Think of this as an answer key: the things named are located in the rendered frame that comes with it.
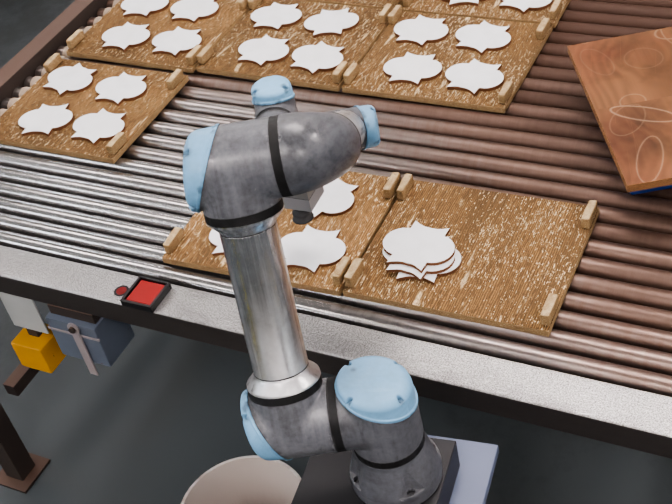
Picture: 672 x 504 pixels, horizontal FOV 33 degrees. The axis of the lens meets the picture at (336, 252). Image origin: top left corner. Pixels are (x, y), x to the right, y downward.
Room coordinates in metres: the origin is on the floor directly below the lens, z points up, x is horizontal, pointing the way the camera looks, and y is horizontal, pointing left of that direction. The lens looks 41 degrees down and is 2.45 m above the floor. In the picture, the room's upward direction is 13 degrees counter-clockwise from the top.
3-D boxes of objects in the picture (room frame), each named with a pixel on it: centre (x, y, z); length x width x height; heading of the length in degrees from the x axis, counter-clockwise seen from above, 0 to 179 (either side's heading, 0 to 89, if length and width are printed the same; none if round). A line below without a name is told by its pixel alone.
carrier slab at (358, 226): (1.87, 0.09, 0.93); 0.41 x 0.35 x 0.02; 57
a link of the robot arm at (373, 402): (1.16, -0.01, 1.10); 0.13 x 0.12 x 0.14; 82
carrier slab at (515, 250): (1.64, -0.26, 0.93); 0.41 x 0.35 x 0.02; 57
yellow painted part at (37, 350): (1.95, 0.72, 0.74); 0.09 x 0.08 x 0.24; 56
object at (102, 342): (1.85, 0.56, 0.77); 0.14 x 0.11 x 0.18; 56
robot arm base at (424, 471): (1.16, -0.02, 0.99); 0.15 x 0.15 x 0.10
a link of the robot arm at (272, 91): (1.74, 0.05, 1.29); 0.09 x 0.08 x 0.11; 172
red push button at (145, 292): (1.74, 0.39, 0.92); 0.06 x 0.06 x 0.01; 56
